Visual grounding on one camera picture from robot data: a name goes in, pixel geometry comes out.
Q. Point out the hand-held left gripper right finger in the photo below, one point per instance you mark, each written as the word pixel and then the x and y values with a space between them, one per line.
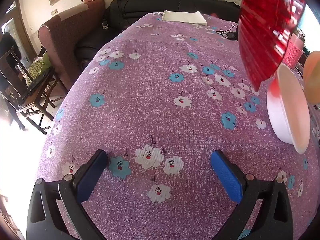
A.
pixel 225 175

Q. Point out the red cloth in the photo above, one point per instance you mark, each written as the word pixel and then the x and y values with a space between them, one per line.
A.
pixel 215 15

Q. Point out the small plug adapter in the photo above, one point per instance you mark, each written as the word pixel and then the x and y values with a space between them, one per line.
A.
pixel 105 23

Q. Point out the wooden glass door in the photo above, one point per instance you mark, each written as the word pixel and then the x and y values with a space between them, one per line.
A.
pixel 23 27

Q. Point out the white bowl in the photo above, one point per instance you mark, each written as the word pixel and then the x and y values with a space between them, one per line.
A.
pixel 282 120

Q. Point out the beige paper plate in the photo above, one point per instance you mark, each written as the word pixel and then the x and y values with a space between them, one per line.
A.
pixel 312 77

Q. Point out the large red scalloped plate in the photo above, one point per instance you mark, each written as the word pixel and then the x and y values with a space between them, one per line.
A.
pixel 265 30

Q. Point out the brown armchair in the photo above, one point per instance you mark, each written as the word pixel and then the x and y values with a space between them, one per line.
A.
pixel 67 37

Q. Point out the dark wooden chair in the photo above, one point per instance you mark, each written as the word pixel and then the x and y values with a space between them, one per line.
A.
pixel 32 100

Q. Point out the black leather sofa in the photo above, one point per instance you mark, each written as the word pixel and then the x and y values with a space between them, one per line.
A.
pixel 175 3

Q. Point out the green patterned cushion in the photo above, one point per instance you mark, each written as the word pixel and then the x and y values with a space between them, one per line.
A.
pixel 37 66

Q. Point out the white folded paper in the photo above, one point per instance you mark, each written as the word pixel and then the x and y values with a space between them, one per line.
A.
pixel 185 17

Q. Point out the pink knitted sleeve bottle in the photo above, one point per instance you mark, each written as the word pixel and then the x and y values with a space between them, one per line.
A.
pixel 292 52

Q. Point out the purple floral tablecloth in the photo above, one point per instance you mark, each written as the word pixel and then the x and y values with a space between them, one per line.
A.
pixel 150 92

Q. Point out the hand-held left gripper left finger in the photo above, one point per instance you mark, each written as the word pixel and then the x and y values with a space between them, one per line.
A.
pixel 91 177

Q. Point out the wall light switch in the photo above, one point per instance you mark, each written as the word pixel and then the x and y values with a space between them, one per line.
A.
pixel 54 12

